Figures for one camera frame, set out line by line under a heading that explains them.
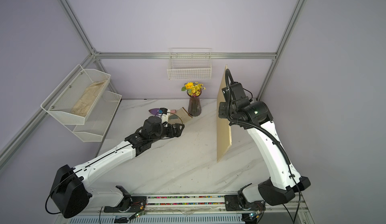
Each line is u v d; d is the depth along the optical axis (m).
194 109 1.04
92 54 0.91
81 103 0.78
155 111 1.15
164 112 0.70
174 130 0.71
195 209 0.73
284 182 0.38
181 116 1.08
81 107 0.75
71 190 0.39
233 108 0.46
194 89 0.92
